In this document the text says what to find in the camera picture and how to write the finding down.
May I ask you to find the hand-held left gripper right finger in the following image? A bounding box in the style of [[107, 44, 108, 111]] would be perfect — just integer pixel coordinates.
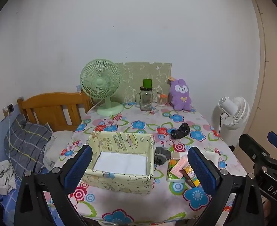
[[187, 146, 265, 226]]

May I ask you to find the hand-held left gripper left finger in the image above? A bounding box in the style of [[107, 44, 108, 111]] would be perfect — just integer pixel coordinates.
[[14, 145, 93, 226]]

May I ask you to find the green tissue pack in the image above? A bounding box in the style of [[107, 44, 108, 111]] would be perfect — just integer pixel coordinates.
[[167, 159, 186, 182]]

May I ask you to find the cream cartoon fabric storage box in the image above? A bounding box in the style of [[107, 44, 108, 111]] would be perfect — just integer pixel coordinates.
[[81, 132, 155, 195]]

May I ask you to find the colourful cartoon packet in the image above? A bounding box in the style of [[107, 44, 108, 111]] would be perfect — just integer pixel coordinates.
[[182, 165, 201, 187]]

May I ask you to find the folded white beige tissue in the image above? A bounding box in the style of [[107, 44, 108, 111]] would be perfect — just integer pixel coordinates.
[[171, 151, 220, 167]]

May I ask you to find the pink paper packet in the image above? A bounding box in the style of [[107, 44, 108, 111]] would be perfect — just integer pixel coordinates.
[[170, 156, 190, 179]]

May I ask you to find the white pillow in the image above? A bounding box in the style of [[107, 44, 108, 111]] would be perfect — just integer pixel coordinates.
[[43, 131, 74, 170]]

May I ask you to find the white floor fan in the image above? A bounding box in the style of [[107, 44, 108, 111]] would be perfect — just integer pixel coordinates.
[[211, 96, 250, 135]]

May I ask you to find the black plastic bag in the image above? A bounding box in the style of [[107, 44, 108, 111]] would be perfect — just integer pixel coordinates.
[[171, 122, 190, 140]]

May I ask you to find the grey plaid pillow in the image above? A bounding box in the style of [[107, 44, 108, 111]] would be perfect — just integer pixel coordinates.
[[4, 113, 53, 177]]

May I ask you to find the beige door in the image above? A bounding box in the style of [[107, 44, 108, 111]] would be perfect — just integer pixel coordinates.
[[250, 0, 277, 146]]

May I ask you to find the wooden bed headboard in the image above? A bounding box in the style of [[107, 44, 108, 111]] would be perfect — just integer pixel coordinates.
[[17, 92, 94, 132]]

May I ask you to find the crumpled white cloth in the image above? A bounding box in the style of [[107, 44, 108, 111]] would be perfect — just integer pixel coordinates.
[[0, 160, 17, 195]]

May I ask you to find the purple plush bunny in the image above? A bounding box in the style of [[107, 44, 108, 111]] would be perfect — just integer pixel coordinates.
[[168, 79, 192, 111]]

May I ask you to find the floral tablecloth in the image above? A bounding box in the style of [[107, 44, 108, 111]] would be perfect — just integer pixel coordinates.
[[43, 102, 247, 225]]

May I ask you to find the blue patterned bedsheet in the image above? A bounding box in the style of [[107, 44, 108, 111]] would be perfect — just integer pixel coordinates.
[[0, 176, 59, 226]]

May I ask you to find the cotton swab container orange lid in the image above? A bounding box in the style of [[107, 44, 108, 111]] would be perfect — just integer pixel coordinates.
[[157, 94, 168, 107]]

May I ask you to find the glass jar mug green lid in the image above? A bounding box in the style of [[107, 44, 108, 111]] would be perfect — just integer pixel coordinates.
[[135, 79, 157, 111]]

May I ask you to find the green desk fan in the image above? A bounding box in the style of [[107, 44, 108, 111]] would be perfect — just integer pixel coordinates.
[[80, 58, 124, 116]]

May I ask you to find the green patterned backing board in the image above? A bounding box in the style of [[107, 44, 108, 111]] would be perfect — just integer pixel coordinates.
[[115, 62, 172, 104]]

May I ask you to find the grey drawstring pouch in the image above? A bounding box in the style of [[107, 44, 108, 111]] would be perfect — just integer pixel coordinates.
[[154, 146, 172, 166]]

